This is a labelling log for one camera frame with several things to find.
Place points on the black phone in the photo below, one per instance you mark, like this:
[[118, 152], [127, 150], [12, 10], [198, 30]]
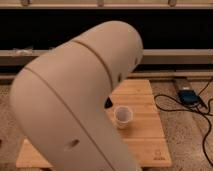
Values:
[[108, 103]]

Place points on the clear plastic cup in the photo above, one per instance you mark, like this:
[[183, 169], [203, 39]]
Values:
[[123, 117]]

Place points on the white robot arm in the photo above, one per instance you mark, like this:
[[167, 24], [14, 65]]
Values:
[[58, 99]]

